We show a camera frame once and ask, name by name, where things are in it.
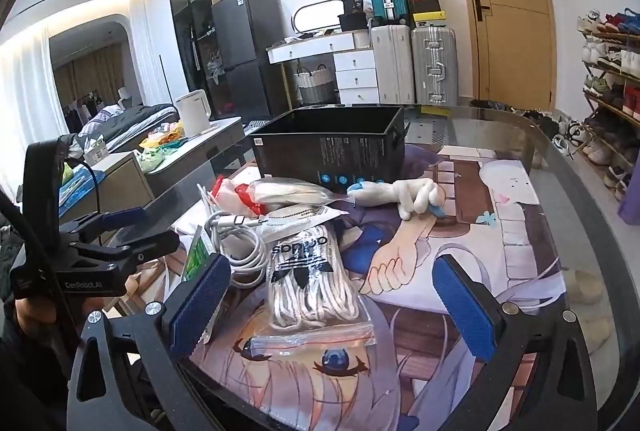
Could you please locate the green snack bag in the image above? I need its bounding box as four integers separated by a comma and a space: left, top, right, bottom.
181, 225, 214, 281

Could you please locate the white cable coil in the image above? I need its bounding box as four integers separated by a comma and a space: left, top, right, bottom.
203, 210, 269, 288

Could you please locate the white rope bag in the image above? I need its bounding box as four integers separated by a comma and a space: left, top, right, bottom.
247, 178, 336, 206

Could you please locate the adidas laces bag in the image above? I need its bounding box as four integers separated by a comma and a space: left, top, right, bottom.
250, 224, 375, 355

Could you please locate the white plush toy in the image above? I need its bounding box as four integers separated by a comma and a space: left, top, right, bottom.
346, 178, 446, 221

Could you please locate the red balloon glue bag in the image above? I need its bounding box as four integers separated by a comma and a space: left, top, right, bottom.
209, 176, 267, 217

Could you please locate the white printed pouch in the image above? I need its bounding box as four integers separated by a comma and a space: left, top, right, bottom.
254, 205, 347, 243

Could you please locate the person left hand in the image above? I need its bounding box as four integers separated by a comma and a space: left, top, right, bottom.
3, 298, 104, 341

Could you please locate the grey side cabinet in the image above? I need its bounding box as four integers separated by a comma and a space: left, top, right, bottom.
60, 117, 244, 222

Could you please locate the anime printed table mat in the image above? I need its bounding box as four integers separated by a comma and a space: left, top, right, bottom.
191, 146, 565, 430

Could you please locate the white electric kettle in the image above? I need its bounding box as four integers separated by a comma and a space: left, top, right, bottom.
175, 89, 212, 138

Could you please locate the black refrigerator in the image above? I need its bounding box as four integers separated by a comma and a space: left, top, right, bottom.
213, 0, 288, 122

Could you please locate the purple bag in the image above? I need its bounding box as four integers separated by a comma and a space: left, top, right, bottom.
616, 174, 640, 226

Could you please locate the black cardboard box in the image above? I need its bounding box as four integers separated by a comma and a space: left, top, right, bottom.
250, 105, 406, 193

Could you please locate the woven laundry basket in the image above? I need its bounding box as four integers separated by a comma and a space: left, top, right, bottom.
295, 64, 336, 105

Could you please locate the white drawer desk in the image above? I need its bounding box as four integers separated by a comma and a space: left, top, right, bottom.
267, 29, 380, 105

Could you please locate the black bag on desk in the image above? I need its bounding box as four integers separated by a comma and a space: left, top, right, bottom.
338, 0, 368, 32

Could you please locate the white suitcase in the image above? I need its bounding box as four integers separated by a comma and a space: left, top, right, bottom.
371, 25, 416, 105

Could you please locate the silver suitcase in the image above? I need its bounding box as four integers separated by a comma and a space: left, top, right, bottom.
411, 26, 459, 107

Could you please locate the shoe rack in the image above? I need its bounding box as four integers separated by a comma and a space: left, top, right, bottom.
577, 8, 639, 202

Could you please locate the wooden door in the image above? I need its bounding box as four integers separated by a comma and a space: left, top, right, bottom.
466, 0, 556, 110

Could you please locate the oval mirror frame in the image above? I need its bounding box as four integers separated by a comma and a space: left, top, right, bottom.
291, 0, 344, 34

